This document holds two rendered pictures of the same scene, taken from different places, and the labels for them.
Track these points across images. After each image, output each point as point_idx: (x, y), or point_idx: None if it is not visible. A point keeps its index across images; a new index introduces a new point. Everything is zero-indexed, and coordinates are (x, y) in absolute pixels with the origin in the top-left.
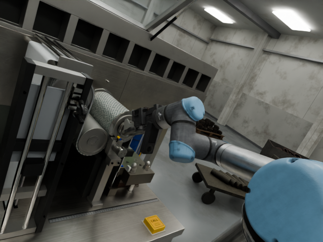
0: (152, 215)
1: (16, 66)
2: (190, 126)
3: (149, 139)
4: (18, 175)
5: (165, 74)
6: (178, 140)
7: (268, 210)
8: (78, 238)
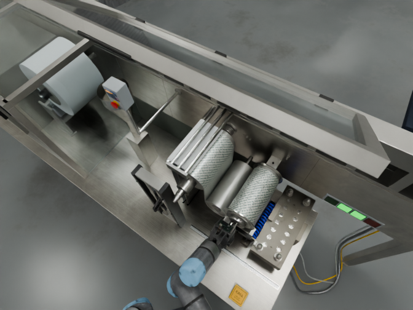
0: (250, 290)
1: (212, 121)
2: (179, 279)
3: None
4: None
5: (394, 186)
6: (171, 276)
7: None
8: (190, 248)
